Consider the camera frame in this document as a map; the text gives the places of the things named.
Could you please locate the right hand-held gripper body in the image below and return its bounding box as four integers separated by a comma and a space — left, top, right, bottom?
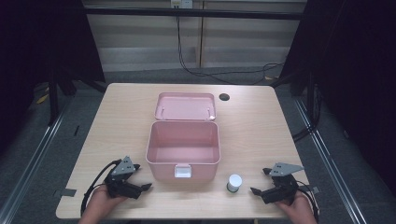
261, 161, 305, 206

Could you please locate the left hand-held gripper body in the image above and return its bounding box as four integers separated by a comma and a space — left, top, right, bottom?
104, 155, 143, 201

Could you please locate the white bottle with green base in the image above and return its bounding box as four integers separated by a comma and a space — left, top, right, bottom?
226, 174, 243, 193

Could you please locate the pink plastic storage box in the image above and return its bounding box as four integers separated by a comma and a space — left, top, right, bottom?
145, 91, 221, 183

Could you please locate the person's right hand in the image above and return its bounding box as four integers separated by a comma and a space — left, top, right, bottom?
275, 189, 313, 217

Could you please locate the person's left hand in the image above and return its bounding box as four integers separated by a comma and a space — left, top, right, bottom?
89, 185, 128, 217

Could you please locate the black metal stand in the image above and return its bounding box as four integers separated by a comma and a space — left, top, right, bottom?
270, 69, 317, 125
47, 63, 107, 127

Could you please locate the yellow floor tape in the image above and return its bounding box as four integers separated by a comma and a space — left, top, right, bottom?
35, 92, 50, 105

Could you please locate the black curtain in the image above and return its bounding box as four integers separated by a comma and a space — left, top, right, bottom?
279, 0, 396, 195
0, 0, 106, 153

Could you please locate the black horizontal bar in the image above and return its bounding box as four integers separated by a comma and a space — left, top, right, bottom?
83, 7, 305, 21

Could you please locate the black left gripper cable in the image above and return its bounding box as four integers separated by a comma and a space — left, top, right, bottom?
80, 159, 122, 217

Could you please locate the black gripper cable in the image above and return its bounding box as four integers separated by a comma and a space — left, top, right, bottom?
295, 180, 320, 222
80, 159, 122, 217

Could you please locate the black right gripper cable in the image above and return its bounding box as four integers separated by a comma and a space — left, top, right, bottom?
295, 180, 320, 222

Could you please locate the metal floor rail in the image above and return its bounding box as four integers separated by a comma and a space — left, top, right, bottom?
293, 98, 369, 224
0, 102, 73, 224

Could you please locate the bundle of black cables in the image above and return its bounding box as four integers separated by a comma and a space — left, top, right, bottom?
291, 83, 322, 143

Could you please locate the long black floor cable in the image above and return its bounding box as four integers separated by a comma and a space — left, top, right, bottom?
175, 7, 285, 86

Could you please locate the white wall socket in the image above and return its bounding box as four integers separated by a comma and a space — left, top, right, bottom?
170, 0, 194, 9

